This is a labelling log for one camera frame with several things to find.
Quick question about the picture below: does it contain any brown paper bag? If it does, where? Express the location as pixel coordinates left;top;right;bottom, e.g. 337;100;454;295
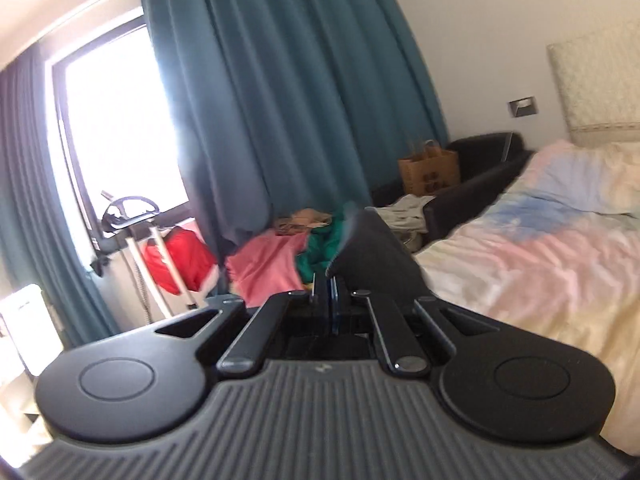
398;140;461;197

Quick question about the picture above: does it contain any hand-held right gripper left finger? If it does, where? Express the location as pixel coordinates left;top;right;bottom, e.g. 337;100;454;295
152;272;332;379

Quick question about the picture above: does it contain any black sofa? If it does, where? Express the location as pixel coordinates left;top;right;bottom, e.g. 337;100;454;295
371;131;537;257

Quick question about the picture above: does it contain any tan cloth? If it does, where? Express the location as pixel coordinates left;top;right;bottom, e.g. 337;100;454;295
274;208;332;237

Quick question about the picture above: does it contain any bed with pastel sheet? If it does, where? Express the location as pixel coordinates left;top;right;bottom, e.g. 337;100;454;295
415;139;640;457

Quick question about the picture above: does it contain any white backed chair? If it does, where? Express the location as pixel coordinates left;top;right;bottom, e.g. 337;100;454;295
0;283;57;377

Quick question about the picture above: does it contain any white cloth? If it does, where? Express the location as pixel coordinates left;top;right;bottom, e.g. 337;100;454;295
384;194;437;235

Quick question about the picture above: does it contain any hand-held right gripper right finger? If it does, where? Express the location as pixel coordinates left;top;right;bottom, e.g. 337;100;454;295
331;277;501;376

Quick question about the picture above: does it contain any red hanging garment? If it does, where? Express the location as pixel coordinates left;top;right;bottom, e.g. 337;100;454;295
141;225;219;297

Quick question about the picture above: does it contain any black garment with ribbed cuffs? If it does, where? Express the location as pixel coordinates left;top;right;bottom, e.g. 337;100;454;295
326;206;435;312

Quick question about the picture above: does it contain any garment steamer stand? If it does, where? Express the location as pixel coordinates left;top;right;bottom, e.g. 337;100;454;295
101;191;202;322

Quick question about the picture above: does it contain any dark framed window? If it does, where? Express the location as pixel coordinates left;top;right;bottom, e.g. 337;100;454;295
49;14;195;252

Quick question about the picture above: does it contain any pink cloth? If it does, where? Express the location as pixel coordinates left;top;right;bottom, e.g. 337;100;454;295
224;234;309;307

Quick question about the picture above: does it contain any cream padded headboard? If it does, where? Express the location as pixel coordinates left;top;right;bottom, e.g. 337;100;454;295
546;24;640;147

